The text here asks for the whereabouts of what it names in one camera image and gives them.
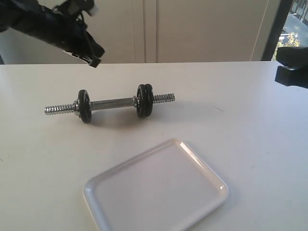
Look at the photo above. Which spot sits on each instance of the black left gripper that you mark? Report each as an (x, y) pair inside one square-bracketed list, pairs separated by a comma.
[(66, 29)]

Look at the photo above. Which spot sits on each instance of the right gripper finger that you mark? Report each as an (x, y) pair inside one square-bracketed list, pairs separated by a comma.
[(292, 77), (294, 57)]

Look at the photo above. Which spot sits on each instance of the black weight plate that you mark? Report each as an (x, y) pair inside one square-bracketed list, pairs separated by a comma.
[(150, 100), (141, 100), (84, 106)]

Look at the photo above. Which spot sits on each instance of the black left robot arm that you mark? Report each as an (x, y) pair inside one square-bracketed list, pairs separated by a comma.
[(21, 16)]

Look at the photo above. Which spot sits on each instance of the chrome spin-lock collar nut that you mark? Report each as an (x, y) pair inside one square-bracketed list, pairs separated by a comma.
[(76, 108)]

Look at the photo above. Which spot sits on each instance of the white rectangular tray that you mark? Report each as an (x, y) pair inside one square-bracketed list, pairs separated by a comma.
[(166, 188)]

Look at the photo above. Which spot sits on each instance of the black window frame post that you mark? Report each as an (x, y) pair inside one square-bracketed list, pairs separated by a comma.
[(276, 29)]

